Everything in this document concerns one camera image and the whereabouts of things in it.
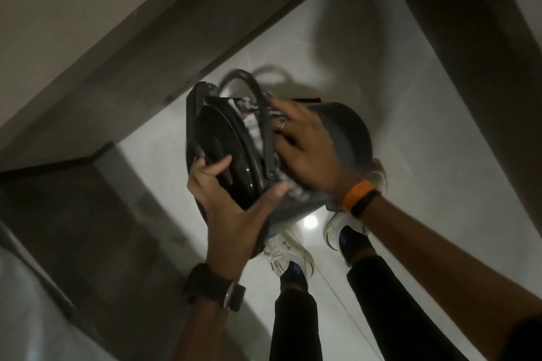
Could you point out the person's left hand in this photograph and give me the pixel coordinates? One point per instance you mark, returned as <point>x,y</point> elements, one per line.
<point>230,229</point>

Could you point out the person's right hand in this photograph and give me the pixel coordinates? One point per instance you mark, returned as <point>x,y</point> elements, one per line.
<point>313,153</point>

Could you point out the person's left thumb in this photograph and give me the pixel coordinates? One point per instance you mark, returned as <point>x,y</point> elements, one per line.
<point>271,200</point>

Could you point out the person's right fingers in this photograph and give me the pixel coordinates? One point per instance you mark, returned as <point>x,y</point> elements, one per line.
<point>288,115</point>

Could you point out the black round trash bin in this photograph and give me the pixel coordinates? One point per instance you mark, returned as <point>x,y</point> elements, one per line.
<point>343,128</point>

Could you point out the black trash bin lid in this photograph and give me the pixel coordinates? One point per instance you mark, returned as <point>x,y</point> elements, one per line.
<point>228,145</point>

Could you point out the person's left forearm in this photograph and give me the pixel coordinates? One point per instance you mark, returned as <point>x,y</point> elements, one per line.
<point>203,331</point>

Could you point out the person's right forearm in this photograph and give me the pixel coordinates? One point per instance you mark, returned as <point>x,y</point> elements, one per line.
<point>440,272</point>

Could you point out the white bin liner bag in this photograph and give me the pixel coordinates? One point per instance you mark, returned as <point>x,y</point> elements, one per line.
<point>255,128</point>

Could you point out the white left shoe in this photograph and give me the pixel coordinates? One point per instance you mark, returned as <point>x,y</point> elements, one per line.
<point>281,253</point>

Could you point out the white shoe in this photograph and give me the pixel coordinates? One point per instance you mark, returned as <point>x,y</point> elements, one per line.
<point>338,231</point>
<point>281,253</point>

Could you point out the white right shoe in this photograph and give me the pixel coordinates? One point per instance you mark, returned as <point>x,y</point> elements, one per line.
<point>338,231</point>

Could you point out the orange and black wristband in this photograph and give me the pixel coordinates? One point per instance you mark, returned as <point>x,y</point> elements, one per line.
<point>358,198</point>

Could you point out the black wrist watch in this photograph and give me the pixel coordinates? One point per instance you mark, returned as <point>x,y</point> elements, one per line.
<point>211,284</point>

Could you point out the black trousers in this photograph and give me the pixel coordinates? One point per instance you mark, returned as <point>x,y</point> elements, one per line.
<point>393,310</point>

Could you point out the dark wooden cabinet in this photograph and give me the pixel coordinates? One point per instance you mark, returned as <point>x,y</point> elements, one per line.
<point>84,238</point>

